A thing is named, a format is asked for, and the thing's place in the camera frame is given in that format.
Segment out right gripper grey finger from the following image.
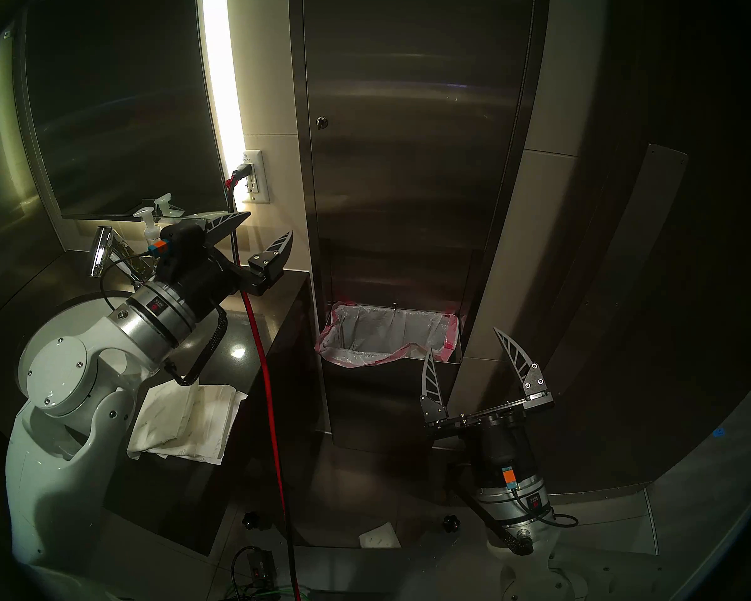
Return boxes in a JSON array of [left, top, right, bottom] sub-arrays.
[[493, 327, 550, 403], [419, 348, 448, 425]]

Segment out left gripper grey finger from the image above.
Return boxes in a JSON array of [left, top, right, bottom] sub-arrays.
[[202, 211, 252, 249], [248, 231, 294, 295]]

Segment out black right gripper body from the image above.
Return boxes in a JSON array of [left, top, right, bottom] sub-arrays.
[[424, 392, 556, 488]]

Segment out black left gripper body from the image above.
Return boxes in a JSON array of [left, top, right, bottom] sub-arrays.
[[156, 222, 270, 322]]

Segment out stainless steel dispenser door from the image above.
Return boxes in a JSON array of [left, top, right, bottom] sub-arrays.
[[302, 0, 537, 309]]

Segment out stainless steel dispenser cabinet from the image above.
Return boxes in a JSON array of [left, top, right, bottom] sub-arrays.
[[288, 0, 549, 456]]

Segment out clear soap pump bottle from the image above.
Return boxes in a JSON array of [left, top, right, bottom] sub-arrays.
[[133, 207, 163, 244]]

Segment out trash bin with liner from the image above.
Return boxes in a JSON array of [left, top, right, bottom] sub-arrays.
[[315, 302, 461, 369]]

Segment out chrome faucet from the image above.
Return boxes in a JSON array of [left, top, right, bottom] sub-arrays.
[[88, 226, 157, 287]]

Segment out white sink basin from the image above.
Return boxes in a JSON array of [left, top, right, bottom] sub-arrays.
[[16, 292, 132, 369]]

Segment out folded white paper towels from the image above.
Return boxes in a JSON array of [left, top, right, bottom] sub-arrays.
[[127, 381, 248, 466]]

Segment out white paper scrap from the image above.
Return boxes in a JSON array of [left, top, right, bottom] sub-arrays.
[[358, 522, 402, 549]]

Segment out bright LED light strip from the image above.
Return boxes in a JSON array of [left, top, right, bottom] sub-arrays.
[[197, 0, 249, 222]]

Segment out black electronics box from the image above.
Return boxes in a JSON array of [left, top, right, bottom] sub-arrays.
[[232, 545, 284, 593]]

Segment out thin black signal cable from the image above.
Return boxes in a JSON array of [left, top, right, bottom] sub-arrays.
[[99, 240, 168, 314], [501, 467, 580, 530]]

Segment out white wall outlet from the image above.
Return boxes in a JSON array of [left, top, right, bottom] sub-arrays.
[[241, 149, 271, 205]]

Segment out black braided cable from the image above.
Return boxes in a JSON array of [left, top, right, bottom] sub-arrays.
[[163, 306, 228, 386], [460, 481, 534, 555]]

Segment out wall mirror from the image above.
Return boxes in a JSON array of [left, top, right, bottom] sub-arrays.
[[14, 0, 240, 222]]

